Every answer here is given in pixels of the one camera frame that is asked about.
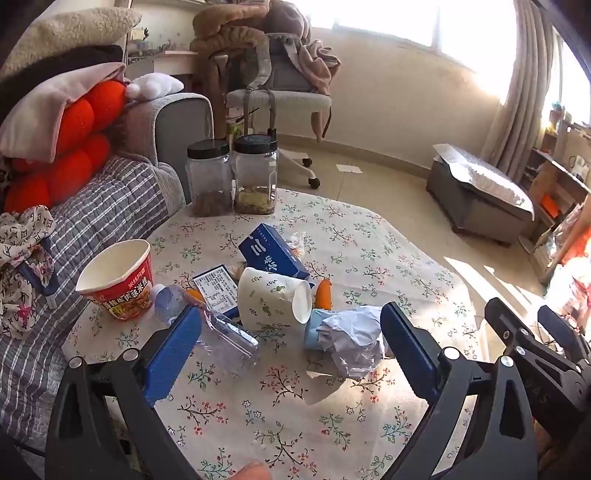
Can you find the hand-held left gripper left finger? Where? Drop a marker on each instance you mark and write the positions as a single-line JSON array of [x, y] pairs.
[[173, 350]]

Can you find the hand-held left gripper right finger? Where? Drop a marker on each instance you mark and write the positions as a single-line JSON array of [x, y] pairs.
[[408, 350]]

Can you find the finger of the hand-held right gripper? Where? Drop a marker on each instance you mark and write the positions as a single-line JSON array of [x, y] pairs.
[[526, 341], [565, 332]]

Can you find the red instant noodle paper bowl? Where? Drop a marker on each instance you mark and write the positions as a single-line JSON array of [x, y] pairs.
[[115, 272]]

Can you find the blue cardboard box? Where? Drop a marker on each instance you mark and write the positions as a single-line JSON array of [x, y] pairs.
[[270, 254]]

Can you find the crumpled white paper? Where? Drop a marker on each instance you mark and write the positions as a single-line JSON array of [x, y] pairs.
[[355, 341]]

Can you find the clear plastic bottle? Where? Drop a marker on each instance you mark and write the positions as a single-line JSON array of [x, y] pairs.
[[226, 337]]

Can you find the small orange packet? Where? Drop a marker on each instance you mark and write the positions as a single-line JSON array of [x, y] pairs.
[[323, 295], [195, 296]]

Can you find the blue packet with white label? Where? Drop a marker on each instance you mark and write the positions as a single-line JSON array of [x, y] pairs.
[[214, 286]]

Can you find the blue paper cup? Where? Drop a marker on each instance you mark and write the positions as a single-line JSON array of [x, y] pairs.
[[314, 330]]

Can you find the white paper cup green print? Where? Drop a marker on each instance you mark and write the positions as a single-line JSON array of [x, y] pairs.
[[263, 300]]

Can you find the orange box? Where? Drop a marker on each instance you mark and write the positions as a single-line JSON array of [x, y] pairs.
[[549, 206]]

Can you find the grey storage ottoman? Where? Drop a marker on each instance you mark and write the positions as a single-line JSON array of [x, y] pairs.
[[475, 212]]

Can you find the wooden shelf unit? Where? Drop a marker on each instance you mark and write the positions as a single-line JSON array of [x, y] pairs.
[[554, 184]]

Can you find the grey striped quilt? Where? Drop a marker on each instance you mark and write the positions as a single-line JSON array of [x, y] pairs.
[[92, 221]]

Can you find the clear plastic wrapper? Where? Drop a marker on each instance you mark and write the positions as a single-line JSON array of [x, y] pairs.
[[294, 243]]

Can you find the white patterned cover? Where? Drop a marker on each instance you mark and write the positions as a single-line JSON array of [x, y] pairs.
[[494, 177]]

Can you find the plastic jar with brown contents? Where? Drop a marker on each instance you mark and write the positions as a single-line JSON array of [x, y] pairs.
[[208, 184]]

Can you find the patterned white scarf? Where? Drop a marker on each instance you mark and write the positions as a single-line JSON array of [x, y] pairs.
[[21, 258]]

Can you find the plastic jar with green label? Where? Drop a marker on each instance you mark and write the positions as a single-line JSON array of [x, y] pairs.
[[255, 180]]

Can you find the white paper sheet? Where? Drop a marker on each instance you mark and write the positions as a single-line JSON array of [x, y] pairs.
[[349, 169]]

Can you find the red bubble cushion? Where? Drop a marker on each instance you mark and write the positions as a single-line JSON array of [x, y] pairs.
[[74, 170]]

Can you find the taupe ribbed sofa cover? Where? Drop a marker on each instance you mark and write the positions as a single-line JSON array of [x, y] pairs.
[[138, 129]]

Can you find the grey sofa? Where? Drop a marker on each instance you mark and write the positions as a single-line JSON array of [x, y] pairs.
[[180, 124]]

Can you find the green carton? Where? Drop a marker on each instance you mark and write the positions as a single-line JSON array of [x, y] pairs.
[[235, 127]]

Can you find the small side window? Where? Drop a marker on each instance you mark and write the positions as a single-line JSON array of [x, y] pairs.
[[575, 78]]

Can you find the white plush toy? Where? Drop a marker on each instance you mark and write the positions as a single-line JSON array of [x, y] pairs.
[[154, 86]]

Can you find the beige curtain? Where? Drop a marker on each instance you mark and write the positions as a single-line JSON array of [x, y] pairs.
[[526, 69]]

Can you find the pink cloth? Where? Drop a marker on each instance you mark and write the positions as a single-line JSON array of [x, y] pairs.
[[46, 106]]

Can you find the pink and white desk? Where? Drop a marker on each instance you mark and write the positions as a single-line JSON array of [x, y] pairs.
[[157, 64]]

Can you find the grey backpack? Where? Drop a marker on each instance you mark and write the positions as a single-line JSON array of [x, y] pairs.
[[286, 74]]

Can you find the pink blanket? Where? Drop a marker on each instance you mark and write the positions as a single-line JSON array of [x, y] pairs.
[[318, 60]]

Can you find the dark cloth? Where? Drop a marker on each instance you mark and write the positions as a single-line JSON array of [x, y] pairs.
[[83, 57]]

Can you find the brown fleece blanket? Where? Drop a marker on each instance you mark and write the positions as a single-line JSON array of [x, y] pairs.
[[231, 41]]

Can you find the large window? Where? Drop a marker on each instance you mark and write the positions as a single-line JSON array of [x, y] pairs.
[[369, 18]]

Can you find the beige fleece blanket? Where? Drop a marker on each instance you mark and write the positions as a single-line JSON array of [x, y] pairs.
[[60, 32]]

